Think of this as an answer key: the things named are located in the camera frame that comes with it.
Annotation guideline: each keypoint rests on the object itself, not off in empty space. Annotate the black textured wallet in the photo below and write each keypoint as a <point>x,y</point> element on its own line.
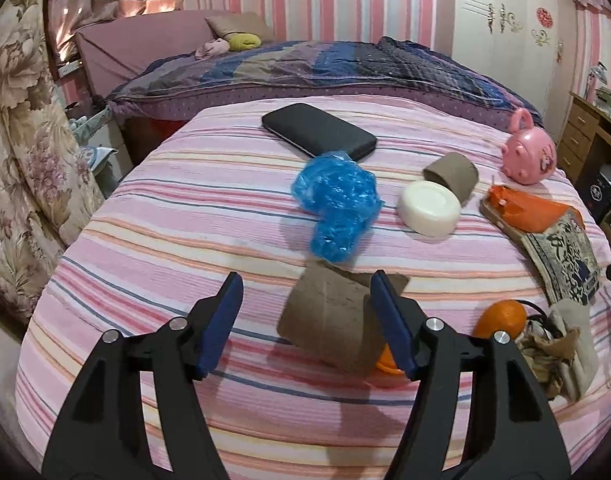
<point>318,130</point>

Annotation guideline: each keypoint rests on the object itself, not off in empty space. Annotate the wooden desk with drawers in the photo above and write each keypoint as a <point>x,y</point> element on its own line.
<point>580,130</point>

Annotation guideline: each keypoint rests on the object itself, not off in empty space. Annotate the patterned woven pouch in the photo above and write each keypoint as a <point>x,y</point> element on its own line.
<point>565,255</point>

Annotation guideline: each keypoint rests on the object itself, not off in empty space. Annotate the pink padded headboard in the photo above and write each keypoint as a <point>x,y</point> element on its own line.
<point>135,45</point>

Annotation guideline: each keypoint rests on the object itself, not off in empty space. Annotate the black box under desk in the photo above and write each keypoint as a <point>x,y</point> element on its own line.
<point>598,192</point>

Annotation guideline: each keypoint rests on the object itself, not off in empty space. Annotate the blue plastic bag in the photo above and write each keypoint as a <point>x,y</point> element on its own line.
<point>335,200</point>

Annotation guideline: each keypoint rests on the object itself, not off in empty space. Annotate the yellow-green small cushion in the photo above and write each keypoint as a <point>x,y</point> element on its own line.
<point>244,42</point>

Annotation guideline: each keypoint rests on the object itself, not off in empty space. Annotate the pink striped bed sheet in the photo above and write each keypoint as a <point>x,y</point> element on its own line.
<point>185,220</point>

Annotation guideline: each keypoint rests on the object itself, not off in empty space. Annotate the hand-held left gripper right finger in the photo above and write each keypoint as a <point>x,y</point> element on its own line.
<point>393,320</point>

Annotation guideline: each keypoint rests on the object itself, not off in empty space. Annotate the brown pillow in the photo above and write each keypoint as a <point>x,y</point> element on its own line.
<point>240,24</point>

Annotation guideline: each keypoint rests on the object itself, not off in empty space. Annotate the purple patchwork quilt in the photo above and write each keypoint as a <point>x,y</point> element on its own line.
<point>310,67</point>

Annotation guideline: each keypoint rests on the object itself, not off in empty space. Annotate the phone in brown case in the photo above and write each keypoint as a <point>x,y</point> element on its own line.
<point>495,216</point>

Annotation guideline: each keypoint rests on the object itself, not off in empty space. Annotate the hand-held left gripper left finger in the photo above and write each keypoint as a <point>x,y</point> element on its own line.
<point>218,325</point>

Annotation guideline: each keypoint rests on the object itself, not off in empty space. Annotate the orange fruit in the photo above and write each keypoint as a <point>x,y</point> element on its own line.
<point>503,317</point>

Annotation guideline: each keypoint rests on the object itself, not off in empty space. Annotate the pink piggy bank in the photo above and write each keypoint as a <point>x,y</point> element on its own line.
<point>530,155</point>

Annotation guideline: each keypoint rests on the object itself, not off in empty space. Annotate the pink crumpled cloth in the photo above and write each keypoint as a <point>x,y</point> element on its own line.
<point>211,49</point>

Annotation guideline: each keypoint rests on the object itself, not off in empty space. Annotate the floral curtain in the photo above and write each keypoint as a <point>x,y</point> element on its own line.
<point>25,150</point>

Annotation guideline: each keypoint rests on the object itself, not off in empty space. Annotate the beige bag with paper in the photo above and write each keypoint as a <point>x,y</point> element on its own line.
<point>573,340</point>

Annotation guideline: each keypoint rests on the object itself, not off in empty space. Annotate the white decorated wardrobe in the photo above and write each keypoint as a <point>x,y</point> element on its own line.
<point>510,55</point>

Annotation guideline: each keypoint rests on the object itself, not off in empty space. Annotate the orange cloth bag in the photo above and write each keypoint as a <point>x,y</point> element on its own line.
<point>535,210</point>

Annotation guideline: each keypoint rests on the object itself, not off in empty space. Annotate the round brown cardboard tube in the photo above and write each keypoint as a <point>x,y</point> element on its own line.
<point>455,172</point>

